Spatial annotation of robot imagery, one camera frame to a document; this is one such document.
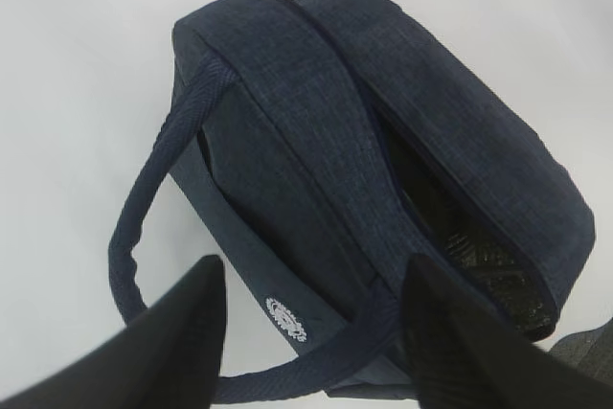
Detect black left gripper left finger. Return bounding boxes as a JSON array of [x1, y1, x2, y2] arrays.
[[1, 256, 225, 408]]

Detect dark blue insulated lunch bag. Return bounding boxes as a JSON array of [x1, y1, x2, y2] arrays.
[[108, 0, 596, 404]]

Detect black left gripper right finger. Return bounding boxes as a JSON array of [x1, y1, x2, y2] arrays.
[[401, 254, 612, 408]]

